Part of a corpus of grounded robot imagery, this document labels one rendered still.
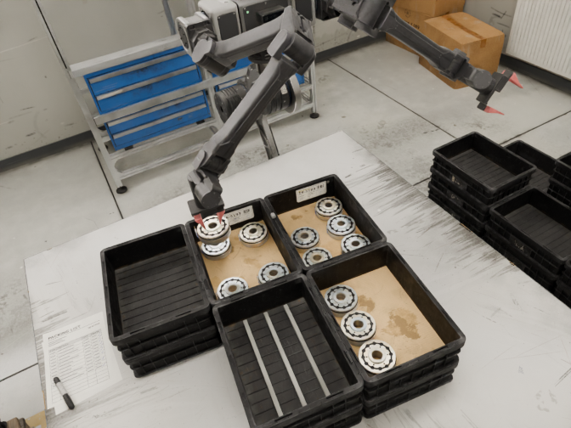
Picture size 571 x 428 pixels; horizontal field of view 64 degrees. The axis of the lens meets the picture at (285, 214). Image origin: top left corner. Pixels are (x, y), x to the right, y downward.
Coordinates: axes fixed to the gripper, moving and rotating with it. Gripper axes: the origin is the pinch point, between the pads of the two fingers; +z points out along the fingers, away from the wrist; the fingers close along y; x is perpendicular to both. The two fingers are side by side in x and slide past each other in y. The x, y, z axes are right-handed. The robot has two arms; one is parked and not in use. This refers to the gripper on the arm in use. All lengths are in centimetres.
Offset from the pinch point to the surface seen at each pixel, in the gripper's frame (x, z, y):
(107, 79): 185, 25, -27
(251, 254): 3.1, 22.9, 10.1
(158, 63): 190, 25, 7
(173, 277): 5.2, 22.7, -17.8
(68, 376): -9, 35, -59
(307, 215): 12.6, 23.2, 35.8
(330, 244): -5.4, 23.1, 37.3
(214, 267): 2.8, 22.7, -3.6
